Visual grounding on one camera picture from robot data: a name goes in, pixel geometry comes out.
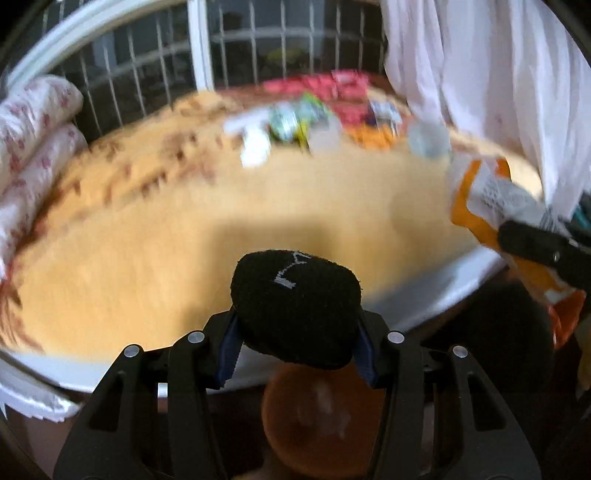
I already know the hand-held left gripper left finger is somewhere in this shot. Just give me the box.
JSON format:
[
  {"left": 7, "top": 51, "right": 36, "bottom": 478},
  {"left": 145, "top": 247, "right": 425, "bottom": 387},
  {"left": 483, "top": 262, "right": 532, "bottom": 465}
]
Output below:
[{"left": 53, "top": 310, "right": 243, "bottom": 480}]

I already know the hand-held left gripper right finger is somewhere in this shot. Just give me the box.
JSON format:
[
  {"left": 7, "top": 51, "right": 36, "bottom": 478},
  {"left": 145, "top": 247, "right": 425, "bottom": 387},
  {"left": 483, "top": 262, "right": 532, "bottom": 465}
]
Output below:
[{"left": 353, "top": 311, "right": 543, "bottom": 480}]

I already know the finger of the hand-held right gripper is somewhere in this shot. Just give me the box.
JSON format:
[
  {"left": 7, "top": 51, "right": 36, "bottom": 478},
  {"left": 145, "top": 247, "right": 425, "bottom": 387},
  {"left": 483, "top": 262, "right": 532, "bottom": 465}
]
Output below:
[{"left": 496, "top": 220, "right": 591, "bottom": 291}]

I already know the orange snack packet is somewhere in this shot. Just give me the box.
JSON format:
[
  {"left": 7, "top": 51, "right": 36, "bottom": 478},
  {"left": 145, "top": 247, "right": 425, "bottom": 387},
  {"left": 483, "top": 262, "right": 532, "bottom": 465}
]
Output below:
[{"left": 445, "top": 154, "right": 581, "bottom": 309}]

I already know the orange plastic bucket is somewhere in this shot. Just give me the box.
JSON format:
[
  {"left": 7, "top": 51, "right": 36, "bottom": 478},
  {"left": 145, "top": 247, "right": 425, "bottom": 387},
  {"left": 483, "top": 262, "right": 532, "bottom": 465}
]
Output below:
[{"left": 261, "top": 360, "right": 389, "bottom": 480}]

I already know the black sock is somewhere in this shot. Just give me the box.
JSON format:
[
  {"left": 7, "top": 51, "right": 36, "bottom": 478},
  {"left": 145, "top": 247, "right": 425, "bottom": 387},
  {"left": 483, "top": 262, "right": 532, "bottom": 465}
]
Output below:
[{"left": 230, "top": 249, "right": 363, "bottom": 370}]

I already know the orange fleece blanket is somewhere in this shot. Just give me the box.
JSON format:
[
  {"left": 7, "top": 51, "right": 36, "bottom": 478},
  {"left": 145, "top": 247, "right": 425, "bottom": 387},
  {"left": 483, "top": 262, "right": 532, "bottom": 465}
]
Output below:
[{"left": 0, "top": 88, "right": 541, "bottom": 361}]

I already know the clear plastic wrapper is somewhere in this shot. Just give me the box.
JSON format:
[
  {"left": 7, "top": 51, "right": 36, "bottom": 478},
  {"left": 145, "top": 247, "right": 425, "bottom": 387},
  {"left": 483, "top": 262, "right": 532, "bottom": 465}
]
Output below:
[{"left": 407, "top": 117, "right": 452, "bottom": 160}]

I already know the white curtain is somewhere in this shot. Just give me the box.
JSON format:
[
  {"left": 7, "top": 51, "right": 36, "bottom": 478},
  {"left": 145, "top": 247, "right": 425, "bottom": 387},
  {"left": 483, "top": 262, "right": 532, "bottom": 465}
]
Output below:
[{"left": 381, "top": 0, "right": 591, "bottom": 222}]

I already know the small orange packet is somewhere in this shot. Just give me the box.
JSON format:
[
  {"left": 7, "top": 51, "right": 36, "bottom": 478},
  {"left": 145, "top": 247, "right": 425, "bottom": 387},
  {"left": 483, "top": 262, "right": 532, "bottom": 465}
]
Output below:
[{"left": 348, "top": 124, "right": 399, "bottom": 151}]

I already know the purple white packet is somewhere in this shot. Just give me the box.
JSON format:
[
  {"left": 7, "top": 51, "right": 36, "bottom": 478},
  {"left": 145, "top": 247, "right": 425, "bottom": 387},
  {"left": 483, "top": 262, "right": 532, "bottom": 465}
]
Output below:
[{"left": 367, "top": 99, "right": 403, "bottom": 134}]

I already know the white paper scrap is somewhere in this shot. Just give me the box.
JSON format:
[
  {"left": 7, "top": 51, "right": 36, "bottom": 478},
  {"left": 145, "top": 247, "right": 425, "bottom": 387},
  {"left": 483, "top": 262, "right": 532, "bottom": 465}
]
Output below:
[{"left": 224, "top": 113, "right": 274, "bottom": 168}]

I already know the clear plastic cup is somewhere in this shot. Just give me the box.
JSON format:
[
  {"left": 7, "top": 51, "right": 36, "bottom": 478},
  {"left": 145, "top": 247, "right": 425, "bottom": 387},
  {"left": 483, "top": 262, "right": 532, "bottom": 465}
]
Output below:
[{"left": 307, "top": 115, "right": 345, "bottom": 156}]

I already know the green snack packet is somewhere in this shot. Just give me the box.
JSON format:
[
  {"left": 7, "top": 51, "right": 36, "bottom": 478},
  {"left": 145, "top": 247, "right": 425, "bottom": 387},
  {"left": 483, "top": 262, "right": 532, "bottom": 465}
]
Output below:
[{"left": 270, "top": 93, "right": 334, "bottom": 149}]

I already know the metal window grille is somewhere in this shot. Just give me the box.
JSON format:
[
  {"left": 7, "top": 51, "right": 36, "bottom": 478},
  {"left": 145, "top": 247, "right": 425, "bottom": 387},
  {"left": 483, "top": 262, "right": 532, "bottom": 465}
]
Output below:
[{"left": 41, "top": 0, "right": 387, "bottom": 139}]

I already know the white window frame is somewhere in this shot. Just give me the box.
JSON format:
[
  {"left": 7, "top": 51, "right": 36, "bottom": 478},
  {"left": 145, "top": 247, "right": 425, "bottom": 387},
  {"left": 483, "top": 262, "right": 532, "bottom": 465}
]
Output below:
[{"left": 8, "top": 0, "right": 219, "bottom": 95}]

